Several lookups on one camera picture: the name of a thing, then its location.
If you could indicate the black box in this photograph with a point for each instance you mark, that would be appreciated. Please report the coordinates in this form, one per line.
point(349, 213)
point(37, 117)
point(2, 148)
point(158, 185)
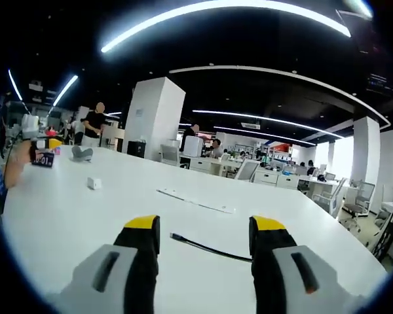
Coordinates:
point(136, 148)

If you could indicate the curved ceiling light strip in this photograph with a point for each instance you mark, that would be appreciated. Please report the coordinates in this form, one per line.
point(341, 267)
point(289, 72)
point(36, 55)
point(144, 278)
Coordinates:
point(216, 10)

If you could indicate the black tripod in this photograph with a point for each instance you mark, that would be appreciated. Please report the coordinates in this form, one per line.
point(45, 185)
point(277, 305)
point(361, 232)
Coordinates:
point(389, 229)

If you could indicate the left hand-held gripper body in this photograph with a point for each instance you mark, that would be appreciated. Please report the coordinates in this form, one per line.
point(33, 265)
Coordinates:
point(29, 126)

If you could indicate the white charger adapter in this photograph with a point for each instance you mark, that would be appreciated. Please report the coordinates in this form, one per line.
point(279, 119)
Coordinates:
point(93, 183)

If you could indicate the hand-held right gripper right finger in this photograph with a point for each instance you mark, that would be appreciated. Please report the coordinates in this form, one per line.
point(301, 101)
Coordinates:
point(281, 281)

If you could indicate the white mesh office chair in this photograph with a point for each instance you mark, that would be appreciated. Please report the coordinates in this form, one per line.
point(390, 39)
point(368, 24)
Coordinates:
point(247, 170)
point(169, 153)
point(358, 199)
point(330, 196)

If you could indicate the person's left hand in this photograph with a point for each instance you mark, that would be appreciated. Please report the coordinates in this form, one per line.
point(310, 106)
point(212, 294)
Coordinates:
point(21, 156)

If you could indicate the black digital timer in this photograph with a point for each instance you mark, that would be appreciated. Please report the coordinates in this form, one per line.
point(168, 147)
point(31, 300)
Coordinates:
point(43, 160)

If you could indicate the grey folded cloth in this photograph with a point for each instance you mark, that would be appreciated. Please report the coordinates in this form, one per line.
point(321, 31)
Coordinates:
point(82, 153)

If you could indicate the white desk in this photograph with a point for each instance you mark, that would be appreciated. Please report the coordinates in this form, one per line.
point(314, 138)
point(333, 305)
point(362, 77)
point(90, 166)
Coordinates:
point(85, 222)

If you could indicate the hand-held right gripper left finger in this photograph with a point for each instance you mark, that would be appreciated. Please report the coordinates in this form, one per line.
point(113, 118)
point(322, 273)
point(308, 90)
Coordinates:
point(118, 278)

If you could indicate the straight ceiling light strip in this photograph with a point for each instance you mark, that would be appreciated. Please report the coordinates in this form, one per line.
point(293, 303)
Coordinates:
point(65, 90)

